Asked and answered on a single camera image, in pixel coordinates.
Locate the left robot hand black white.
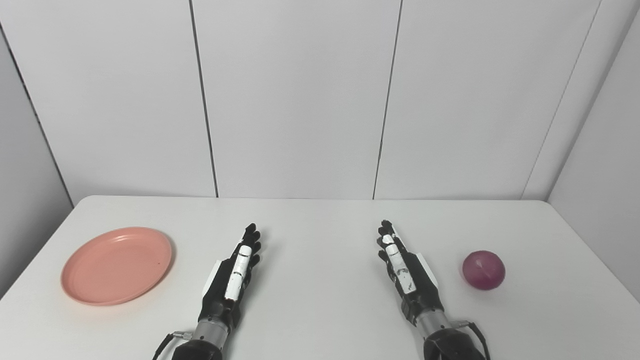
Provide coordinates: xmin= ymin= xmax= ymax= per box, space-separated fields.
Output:
xmin=198 ymin=223 xmax=262 ymax=331

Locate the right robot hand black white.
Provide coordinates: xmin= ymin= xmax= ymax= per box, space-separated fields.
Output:
xmin=377 ymin=219 xmax=445 ymax=328

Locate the red purple onion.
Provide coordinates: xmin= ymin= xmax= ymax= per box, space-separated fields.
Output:
xmin=462 ymin=250 xmax=506 ymax=291

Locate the pink plastic plate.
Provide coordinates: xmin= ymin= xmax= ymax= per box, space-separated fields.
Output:
xmin=61 ymin=227 xmax=174 ymax=306

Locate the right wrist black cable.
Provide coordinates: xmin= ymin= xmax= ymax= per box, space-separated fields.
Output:
xmin=451 ymin=320 xmax=493 ymax=360

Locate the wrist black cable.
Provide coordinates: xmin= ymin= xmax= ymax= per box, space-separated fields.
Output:
xmin=451 ymin=320 xmax=493 ymax=360
xmin=152 ymin=331 xmax=194 ymax=360

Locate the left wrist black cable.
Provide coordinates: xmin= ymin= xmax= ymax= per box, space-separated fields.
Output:
xmin=152 ymin=331 xmax=194 ymax=360

